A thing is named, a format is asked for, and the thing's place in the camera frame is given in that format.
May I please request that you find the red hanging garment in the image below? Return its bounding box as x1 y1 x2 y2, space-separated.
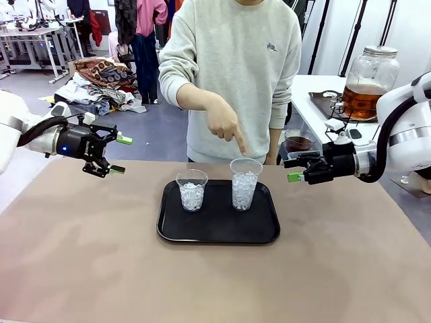
90 11 103 48

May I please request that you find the person's left forearm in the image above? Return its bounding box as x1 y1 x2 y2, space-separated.
267 127 283 166

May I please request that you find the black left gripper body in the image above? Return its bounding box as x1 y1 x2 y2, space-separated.
57 123 106 163

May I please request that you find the brown patterned cloth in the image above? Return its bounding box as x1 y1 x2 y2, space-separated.
72 57 137 90

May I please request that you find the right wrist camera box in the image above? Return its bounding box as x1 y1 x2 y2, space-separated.
324 118 346 133

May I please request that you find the person's right forearm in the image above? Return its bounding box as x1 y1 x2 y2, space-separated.
175 83 220 112

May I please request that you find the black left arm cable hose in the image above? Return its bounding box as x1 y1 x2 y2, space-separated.
16 116 70 148

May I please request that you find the tall clear cup with ice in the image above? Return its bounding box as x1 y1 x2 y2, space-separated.
229 157 263 212

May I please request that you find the white side table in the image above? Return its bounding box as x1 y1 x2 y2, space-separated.
290 74 431 199

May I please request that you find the pile of mixed clothes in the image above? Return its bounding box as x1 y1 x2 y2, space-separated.
53 72 148 117

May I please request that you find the pink hanging garment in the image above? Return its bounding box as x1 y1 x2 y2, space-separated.
135 0 169 38

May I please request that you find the black plastic tray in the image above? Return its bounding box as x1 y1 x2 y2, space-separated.
156 179 281 245

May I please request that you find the white workshop desk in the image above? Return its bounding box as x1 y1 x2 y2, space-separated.
0 26 85 85

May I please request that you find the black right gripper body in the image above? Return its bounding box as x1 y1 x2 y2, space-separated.
319 141 357 180

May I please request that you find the glass bowl with dark liquid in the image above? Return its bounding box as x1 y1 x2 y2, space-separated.
284 128 318 153

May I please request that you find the person's right hand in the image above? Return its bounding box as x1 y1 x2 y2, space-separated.
205 97 248 157

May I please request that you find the black wire dispenser stand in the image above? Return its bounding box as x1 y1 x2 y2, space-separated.
329 109 380 124

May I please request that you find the black light stand leg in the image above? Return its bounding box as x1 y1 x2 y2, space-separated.
307 0 333 76
379 0 399 47
339 0 368 77

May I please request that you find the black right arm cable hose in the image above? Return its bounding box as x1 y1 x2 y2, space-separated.
358 87 424 184

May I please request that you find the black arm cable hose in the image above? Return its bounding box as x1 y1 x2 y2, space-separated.
16 116 70 148
358 87 424 184

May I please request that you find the glass drink dispenser jar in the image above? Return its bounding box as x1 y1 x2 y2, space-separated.
341 45 401 121

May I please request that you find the person in grey sweatshirt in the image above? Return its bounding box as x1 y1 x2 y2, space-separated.
158 0 303 166

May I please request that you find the short clear cup with ice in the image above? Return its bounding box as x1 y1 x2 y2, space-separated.
175 169 209 213

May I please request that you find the dark blue hanging garment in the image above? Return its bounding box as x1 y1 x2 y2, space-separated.
131 32 160 104

